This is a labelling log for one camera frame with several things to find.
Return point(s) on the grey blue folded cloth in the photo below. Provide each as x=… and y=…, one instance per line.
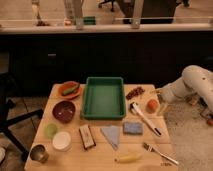
x=112, y=135

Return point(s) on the orange red apple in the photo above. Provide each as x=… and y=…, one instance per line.
x=152, y=104

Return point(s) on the orange plate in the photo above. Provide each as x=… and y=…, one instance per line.
x=67, y=85

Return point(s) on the metal cup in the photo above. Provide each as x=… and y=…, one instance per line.
x=38, y=153

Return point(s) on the green plastic tray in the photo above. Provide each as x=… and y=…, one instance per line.
x=104, y=99

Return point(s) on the yellow banana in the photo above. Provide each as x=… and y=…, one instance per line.
x=128, y=158

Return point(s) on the white round lid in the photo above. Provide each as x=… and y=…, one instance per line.
x=62, y=141

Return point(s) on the green box on shelf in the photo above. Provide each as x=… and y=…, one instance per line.
x=89, y=20

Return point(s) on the dark purple bowl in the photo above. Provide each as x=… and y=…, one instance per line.
x=64, y=111

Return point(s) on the silver fork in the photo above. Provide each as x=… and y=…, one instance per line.
x=149, y=148

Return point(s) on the green cucumber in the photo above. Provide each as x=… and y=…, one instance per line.
x=70, y=90

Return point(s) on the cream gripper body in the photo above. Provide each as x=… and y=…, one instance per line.
x=158, y=93

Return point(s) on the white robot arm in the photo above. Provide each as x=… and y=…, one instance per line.
x=194, y=80

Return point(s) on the dark chocolate bar box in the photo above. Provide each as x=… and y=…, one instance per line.
x=86, y=137

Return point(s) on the white black handled tool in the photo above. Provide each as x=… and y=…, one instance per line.
x=134, y=107

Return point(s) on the blue sponge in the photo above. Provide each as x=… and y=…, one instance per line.
x=133, y=128

